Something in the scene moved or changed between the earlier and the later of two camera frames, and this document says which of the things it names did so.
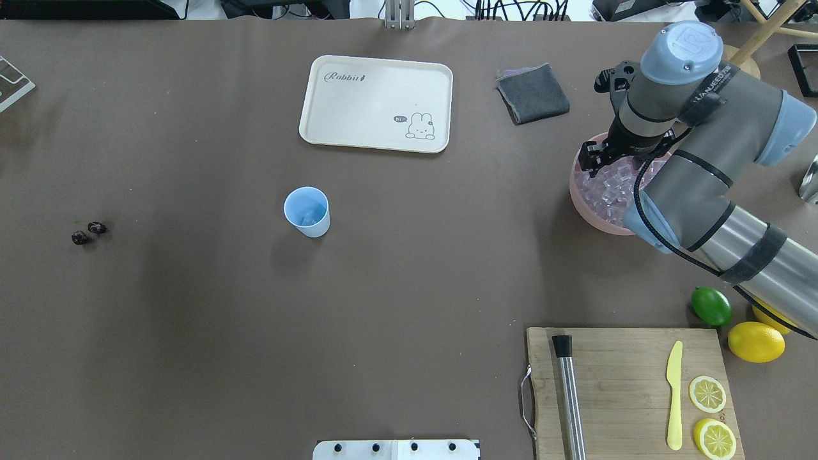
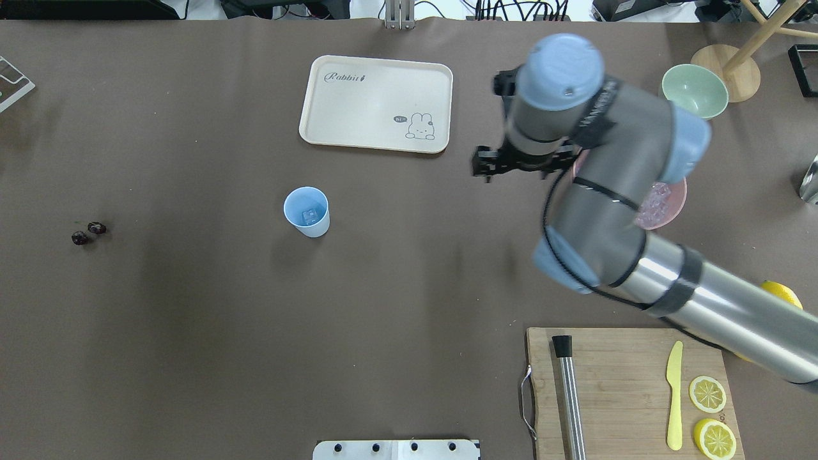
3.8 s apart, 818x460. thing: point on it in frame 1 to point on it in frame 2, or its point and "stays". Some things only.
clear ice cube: x=309 y=218 stays
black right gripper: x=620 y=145 to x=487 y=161
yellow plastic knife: x=674 y=376 stays
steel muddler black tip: x=563 y=345 stays
